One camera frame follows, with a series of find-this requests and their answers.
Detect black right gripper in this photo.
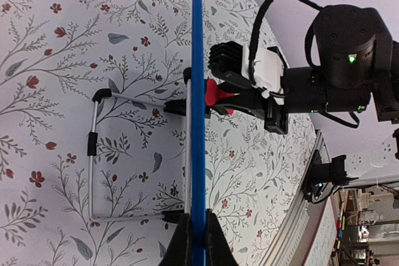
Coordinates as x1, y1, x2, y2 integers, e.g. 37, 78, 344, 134
211, 4, 398, 135

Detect red whiteboard eraser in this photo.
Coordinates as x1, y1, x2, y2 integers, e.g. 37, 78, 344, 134
204, 79, 235, 115

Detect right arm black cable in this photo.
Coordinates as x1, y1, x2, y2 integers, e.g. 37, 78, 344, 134
248, 0, 361, 130

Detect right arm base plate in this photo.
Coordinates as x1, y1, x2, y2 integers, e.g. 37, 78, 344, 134
302, 150, 358, 204

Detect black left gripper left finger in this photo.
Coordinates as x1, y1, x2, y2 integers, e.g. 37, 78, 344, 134
158, 213, 192, 266

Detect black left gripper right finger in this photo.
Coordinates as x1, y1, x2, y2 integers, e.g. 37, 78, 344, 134
204, 209, 238, 266

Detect whiteboard wire kickstand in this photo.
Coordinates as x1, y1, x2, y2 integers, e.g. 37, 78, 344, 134
87, 67, 192, 224

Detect blue-framed whiteboard with writing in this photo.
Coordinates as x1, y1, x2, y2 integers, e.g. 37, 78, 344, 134
191, 0, 206, 265

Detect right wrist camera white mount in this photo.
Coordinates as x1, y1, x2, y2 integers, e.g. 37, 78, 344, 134
208, 40, 289, 105

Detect aluminium front rail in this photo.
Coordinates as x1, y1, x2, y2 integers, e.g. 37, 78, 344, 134
258, 128, 340, 266

